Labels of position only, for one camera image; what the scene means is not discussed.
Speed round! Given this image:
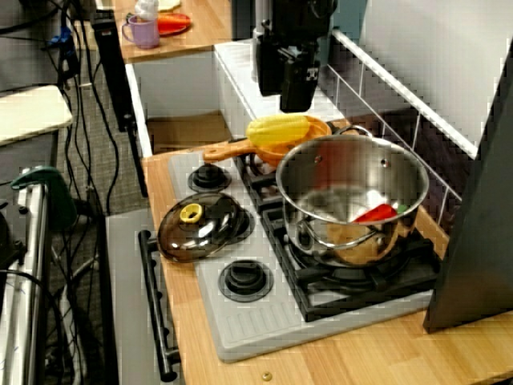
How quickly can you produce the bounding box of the white oven door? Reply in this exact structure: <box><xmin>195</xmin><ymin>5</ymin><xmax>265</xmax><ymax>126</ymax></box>
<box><xmin>104</xmin><ymin>210</ymin><xmax>184</xmax><ymax>385</ymax></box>

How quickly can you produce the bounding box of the purple plastic cup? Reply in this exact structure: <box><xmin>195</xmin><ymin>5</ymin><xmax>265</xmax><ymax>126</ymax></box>
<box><xmin>121</xmin><ymin>14</ymin><xmax>160</xmax><ymax>51</ymax></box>

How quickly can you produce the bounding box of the black burner grate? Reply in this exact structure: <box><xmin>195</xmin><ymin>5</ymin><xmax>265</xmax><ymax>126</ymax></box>
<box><xmin>234</xmin><ymin>152</ymin><xmax>289</xmax><ymax>213</ymax></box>
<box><xmin>262</xmin><ymin>204</ymin><xmax>442</xmax><ymax>323</ymax></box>

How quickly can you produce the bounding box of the blue cable connector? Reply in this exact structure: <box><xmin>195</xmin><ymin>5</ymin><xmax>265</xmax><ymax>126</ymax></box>
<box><xmin>47</xmin><ymin>27</ymin><xmax>75</xmax><ymax>49</ymax></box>

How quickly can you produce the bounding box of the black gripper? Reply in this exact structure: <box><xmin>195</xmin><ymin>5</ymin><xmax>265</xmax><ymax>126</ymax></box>
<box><xmin>256</xmin><ymin>15</ymin><xmax>336</xmax><ymax>113</ymax></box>

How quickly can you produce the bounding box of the yellow toy corn cob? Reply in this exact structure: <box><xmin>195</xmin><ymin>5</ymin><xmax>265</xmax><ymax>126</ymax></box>
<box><xmin>245</xmin><ymin>113</ymin><xmax>310</xmax><ymax>148</ymax></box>

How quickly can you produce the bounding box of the silver metal frame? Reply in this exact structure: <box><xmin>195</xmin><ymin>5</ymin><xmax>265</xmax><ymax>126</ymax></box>
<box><xmin>0</xmin><ymin>172</ymin><xmax>53</xmax><ymax>385</ymax></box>

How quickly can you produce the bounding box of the black slanted panel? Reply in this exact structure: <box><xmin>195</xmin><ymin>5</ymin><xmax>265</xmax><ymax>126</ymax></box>
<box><xmin>422</xmin><ymin>43</ymin><xmax>513</xmax><ymax>334</ymax></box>

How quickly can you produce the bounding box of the gray toy stove plate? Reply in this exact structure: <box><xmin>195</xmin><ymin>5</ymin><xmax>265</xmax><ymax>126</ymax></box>
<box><xmin>167</xmin><ymin>150</ymin><xmax>440</xmax><ymax>364</ymax></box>

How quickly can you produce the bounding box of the black stove knob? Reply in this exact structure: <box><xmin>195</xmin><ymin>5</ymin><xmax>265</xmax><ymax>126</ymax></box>
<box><xmin>188</xmin><ymin>164</ymin><xmax>232</xmax><ymax>194</ymax></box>
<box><xmin>217</xmin><ymin>259</ymin><xmax>275</xmax><ymax>304</ymax></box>

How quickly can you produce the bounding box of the black cable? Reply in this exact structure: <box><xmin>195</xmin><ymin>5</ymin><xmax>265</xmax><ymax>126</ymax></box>
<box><xmin>78</xmin><ymin>0</ymin><xmax>121</xmax><ymax>216</ymax></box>

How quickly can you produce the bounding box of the red orange plate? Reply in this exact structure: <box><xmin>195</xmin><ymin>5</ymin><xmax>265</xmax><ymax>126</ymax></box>
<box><xmin>156</xmin><ymin>11</ymin><xmax>192</xmax><ymax>38</ymax></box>

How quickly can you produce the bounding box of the black metal post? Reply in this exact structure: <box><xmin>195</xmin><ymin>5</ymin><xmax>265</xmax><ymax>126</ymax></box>
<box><xmin>91</xmin><ymin>10</ymin><xmax>149</xmax><ymax>198</ymax></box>

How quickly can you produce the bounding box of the white toy sink basin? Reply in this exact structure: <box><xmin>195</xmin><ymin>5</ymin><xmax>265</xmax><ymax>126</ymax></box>
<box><xmin>126</xmin><ymin>39</ymin><xmax>329</xmax><ymax>160</ymax></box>

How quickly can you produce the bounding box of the stainless steel pot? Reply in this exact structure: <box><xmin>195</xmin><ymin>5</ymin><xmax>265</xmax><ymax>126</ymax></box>
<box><xmin>275</xmin><ymin>124</ymin><xmax>430</xmax><ymax>268</ymax></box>

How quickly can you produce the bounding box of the beige board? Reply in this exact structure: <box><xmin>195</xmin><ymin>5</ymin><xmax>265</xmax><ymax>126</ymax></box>
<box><xmin>0</xmin><ymin>84</ymin><xmax>74</xmax><ymax>148</ymax></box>

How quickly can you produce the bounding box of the black oven door handle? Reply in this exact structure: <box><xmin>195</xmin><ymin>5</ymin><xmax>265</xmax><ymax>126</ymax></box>
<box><xmin>138</xmin><ymin>229</ymin><xmax>180</xmax><ymax>382</ymax></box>

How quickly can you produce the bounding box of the orange toy frying pan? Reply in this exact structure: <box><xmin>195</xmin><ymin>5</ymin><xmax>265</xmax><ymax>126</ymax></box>
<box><xmin>203</xmin><ymin>115</ymin><xmax>333</xmax><ymax>166</ymax></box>

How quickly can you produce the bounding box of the red white toy vegetable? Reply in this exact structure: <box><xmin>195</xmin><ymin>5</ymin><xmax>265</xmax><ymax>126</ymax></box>
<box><xmin>352</xmin><ymin>188</ymin><xmax>410</xmax><ymax>224</ymax></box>

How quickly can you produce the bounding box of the glass lid with yellow knob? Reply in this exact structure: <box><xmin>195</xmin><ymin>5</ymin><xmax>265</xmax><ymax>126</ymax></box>
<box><xmin>156</xmin><ymin>192</ymin><xmax>250</xmax><ymax>265</ymax></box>

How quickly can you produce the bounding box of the white toy object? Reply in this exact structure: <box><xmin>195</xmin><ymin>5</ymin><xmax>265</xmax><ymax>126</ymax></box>
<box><xmin>134</xmin><ymin>0</ymin><xmax>160</xmax><ymax>21</ymax></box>

